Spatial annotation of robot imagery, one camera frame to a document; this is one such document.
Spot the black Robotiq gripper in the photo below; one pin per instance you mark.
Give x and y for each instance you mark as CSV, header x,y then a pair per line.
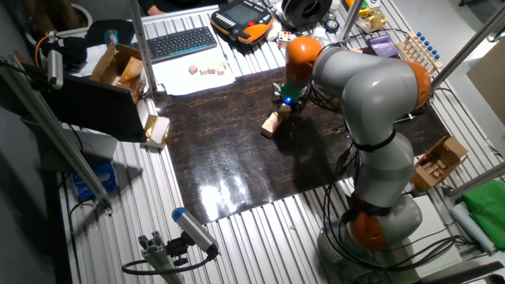
x,y
295,103

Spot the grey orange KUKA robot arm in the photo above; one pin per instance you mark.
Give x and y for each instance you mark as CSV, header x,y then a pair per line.
x,y
375,90

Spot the black sleeved forearm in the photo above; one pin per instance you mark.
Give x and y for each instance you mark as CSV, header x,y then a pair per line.
x,y
146,4

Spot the operator hand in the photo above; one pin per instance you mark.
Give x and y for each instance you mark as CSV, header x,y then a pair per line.
x,y
157,10

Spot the colourful Rubik's cube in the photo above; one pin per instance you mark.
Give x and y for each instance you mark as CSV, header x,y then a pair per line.
x,y
284,39

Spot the white rounded object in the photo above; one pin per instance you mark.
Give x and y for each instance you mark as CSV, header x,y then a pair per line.
x,y
273,33

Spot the dark marble pattern mat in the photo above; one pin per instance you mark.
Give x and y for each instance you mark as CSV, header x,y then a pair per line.
x,y
236,165

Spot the round blue yellow tape measure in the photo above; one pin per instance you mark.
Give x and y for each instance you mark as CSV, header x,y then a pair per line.
x,y
331,25

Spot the black filament spool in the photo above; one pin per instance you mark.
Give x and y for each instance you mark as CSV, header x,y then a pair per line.
x,y
294,13

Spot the black orange teach pendant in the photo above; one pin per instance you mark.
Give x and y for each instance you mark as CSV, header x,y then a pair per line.
x,y
240,17

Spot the white paper sheet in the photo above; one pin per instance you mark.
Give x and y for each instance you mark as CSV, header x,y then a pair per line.
x,y
189,84

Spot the purple plastic object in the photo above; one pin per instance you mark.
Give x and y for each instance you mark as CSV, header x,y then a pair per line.
x,y
382,45

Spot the golden metal object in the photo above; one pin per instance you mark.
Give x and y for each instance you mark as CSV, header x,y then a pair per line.
x,y
371,21

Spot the yellow green emergency button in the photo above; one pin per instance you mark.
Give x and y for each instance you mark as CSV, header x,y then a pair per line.
x,y
363,8

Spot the black computer keyboard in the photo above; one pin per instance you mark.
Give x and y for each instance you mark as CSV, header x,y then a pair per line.
x,y
177,43

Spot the white gold foil box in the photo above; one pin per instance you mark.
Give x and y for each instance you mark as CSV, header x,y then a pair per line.
x,y
157,130

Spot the small white box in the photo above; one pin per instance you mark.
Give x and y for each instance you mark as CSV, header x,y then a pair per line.
x,y
374,4

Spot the wooden rack with blue caps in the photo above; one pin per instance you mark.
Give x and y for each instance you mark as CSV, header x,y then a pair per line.
x,y
420,49

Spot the cardboard box with wooden pieces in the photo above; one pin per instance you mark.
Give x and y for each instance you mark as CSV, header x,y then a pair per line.
x,y
438,163

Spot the open brown cardboard box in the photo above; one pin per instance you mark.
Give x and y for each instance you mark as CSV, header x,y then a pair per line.
x,y
118,71

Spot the white base board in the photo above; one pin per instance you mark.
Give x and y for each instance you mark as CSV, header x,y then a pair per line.
x,y
438,221

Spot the blue translucent cup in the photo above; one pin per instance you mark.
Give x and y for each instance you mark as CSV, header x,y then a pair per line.
x,y
111,37

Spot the black flat panel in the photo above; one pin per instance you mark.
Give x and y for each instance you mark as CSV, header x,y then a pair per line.
x,y
90,106

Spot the short aluminium profile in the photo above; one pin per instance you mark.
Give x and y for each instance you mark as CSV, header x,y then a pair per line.
x,y
158,256

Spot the grey flat box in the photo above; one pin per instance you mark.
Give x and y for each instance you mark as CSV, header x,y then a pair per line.
x,y
92,144

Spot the brown cardboard panel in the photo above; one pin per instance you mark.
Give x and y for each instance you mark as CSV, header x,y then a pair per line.
x,y
489,83

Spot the blue plastic packet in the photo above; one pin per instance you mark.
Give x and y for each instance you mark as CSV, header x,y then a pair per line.
x,y
94,179

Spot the black fabric bag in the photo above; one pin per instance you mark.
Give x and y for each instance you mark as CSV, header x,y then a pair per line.
x,y
79,43

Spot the white rolled sheet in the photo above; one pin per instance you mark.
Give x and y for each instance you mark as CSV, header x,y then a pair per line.
x,y
471,229

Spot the green cloth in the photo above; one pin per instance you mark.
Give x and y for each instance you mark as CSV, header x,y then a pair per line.
x,y
487,213

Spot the black flat bar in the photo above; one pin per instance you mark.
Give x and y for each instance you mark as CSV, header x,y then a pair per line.
x,y
461,272

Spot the green wrist mount adapter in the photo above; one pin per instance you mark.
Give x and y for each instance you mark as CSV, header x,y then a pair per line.
x,y
290,90

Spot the aluminium frame post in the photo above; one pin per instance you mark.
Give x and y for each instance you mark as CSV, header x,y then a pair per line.
x,y
469,43
142,47
351,19

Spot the silver camera with blue cap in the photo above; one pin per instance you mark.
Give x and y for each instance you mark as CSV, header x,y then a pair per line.
x,y
193,229

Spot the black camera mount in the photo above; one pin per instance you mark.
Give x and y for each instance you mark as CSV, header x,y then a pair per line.
x,y
177,248

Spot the aluminium frame beam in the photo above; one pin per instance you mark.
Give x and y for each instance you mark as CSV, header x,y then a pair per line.
x,y
477,179
59,138

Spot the silver depth camera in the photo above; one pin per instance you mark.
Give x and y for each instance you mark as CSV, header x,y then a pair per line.
x,y
55,69

